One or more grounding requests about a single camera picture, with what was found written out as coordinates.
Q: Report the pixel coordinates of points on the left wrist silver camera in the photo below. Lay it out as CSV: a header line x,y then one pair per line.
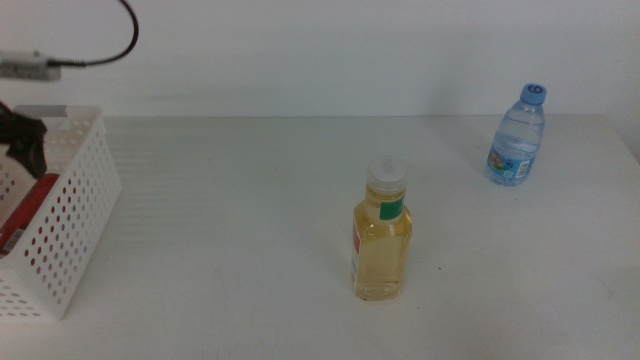
x,y
25,67

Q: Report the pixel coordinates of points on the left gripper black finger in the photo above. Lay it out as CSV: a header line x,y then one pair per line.
x,y
27,142

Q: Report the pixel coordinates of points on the red soda can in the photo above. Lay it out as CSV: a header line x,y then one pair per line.
x,y
25,215

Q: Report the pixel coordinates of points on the white perforated plastic basket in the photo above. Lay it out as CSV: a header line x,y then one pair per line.
x,y
82,114

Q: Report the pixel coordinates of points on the yellow juice bottle white cap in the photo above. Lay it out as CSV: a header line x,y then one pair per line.
x,y
382,250

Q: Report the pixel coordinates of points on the clear water bottle blue cap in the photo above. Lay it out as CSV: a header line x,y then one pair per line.
x,y
517,140

